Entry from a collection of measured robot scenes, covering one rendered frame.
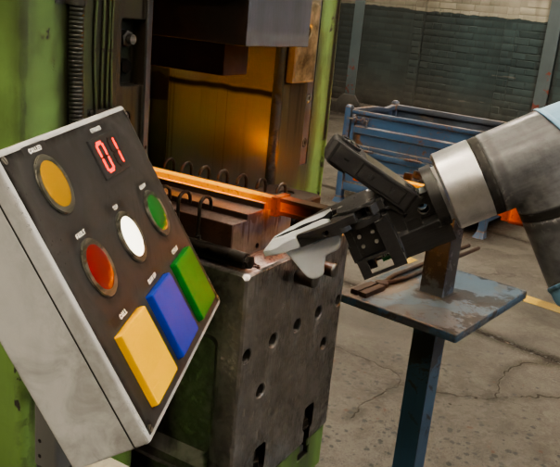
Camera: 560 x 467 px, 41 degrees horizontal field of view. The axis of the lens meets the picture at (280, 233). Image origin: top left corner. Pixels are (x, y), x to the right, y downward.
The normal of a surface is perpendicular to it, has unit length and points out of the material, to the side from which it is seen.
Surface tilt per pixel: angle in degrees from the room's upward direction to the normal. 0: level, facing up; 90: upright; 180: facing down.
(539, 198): 100
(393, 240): 90
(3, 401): 90
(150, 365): 60
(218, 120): 90
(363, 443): 0
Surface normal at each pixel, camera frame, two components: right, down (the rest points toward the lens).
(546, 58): -0.66, 0.16
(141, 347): 0.90, -0.37
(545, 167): -0.16, 0.22
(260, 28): 0.85, 0.22
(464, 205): 0.00, 0.52
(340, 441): 0.09, -0.95
